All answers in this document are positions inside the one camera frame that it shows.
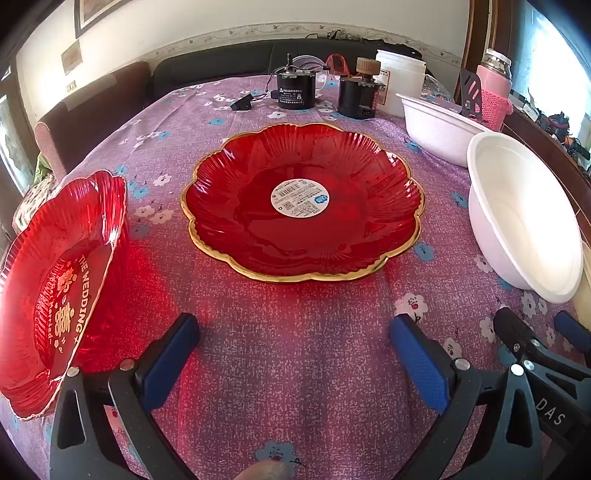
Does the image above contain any dark sofa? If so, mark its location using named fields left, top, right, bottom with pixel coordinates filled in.
left=152, top=38, right=462, bottom=99

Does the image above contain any white plastic jar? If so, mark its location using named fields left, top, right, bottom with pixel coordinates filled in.
left=375, top=49, right=426, bottom=117

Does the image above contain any red plastic bag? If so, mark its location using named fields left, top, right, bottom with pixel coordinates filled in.
left=325, top=54, right=350, bottom=77

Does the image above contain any black motor with label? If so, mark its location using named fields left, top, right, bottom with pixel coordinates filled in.
left=272, top=54, right=317, bottom=110

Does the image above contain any red plate with gold print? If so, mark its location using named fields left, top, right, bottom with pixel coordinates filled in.
left=0, top=170, right=131, bottom=422

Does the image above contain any cream cloth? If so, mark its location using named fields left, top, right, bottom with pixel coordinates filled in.
left=573, top=242, right=591, bottom=326

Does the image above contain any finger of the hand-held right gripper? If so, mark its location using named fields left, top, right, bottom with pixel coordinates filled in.
left=555, top=311, right=591, bottom=354
left=493, top=307, right=591, bottom=407

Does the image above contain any white foam bowl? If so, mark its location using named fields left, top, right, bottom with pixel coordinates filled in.
left=467, top=132, right=585, bottom=304
left=396, top=93, right=495, bottom=168

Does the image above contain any purple floral tablecloth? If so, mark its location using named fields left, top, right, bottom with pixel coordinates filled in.
left=0, top=73, right=591, bottom=480

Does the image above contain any black motor with gear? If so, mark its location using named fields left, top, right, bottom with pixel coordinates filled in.
left=338, top=76, right=387, bottom=120

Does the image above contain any pink bottle with knitted sleeve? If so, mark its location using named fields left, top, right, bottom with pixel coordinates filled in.
left=475, top=47, right=514, bottom=132

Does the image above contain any red gold-rimmed plate with sticker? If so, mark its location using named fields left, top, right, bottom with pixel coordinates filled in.
left=180, top=122, right=426, bottom=284

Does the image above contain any framed wall picture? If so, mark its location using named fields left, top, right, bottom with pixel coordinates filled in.
left=74, top=0, right=195, bottom=40

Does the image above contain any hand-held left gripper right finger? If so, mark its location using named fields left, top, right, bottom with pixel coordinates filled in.
left=390, top=314, right=544, bottom=480

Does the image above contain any brown chair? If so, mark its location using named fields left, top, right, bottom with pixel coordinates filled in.
left=34, top=61, right=152, bottom=180

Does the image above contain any small wall plaque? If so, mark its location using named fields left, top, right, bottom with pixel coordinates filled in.
left=61, top=41, right=83, bottom=76

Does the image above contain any black phone stand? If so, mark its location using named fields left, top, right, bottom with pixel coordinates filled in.
left=459, top=68, right=491, bottom=124

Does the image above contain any clear glass bowl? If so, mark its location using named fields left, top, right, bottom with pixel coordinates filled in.
left=292, top=55, right=332, bottom=89

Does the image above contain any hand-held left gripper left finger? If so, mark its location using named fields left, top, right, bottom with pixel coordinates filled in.
left=50, top=313, right=201, bottom=480

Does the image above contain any patterned cushion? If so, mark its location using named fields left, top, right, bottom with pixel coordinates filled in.
left=13, top=154, right=63, bottom=232

